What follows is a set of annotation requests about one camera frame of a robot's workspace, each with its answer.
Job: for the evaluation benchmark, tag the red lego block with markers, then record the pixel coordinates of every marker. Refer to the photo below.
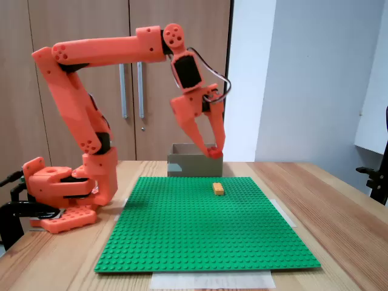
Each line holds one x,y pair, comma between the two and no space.
215,154

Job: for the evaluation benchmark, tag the cardboard box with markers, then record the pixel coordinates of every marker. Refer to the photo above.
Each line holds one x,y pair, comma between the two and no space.
194,166

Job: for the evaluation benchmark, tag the yellow lego block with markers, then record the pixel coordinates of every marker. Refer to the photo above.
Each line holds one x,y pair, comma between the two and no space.
218,188

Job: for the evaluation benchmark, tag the green lego baseplate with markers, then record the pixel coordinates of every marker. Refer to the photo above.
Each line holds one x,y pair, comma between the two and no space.
182,227

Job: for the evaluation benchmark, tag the wide masking tape strip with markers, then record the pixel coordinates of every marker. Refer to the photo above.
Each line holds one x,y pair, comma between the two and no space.
212,280

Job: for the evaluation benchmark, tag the black stand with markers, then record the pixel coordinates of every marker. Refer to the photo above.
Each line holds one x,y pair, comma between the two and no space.
377,182

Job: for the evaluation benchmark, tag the wooden cabinet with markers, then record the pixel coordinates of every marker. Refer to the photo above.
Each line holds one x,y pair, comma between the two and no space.
18,91

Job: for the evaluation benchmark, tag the black table clamp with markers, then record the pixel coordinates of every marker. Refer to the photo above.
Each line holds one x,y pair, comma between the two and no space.
18,207

